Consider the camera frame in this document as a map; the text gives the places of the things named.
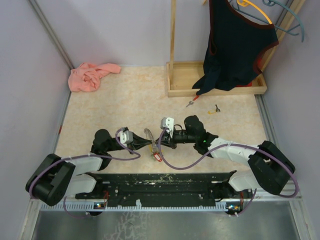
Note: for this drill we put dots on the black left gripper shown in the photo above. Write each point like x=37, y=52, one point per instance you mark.
x=138, y=142

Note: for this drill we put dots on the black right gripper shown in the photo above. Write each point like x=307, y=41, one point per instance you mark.
x=166, y=140

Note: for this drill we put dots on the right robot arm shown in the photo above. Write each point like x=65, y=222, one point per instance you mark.
x=268, y=167

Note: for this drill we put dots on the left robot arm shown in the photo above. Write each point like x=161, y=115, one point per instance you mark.
x=57, y=177

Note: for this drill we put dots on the red key tag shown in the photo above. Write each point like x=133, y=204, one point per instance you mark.
x=157, y=157

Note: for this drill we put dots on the key with red tag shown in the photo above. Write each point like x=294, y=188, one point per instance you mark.
x=192, y=101

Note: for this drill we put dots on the key with yellow tag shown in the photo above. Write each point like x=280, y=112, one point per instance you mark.
x=216, y=110

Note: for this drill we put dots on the wooden clothes rack base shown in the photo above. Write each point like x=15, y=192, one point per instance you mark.
x=181, y=76

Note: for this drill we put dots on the pink crumpled cloth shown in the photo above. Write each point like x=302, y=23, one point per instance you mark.
x=87, y=76

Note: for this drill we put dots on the dark navy vest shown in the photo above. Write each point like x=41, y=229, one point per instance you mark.
x=235, y=47

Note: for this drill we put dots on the teal clothes hanger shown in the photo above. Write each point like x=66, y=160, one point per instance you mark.
x=288, y=23

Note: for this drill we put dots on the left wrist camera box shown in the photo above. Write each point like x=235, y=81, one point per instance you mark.
x=125, y=136

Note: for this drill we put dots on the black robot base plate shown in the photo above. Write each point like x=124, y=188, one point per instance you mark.
x=164, y=189

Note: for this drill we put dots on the aluminium frame rail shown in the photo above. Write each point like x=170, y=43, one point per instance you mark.
x=288, y=190

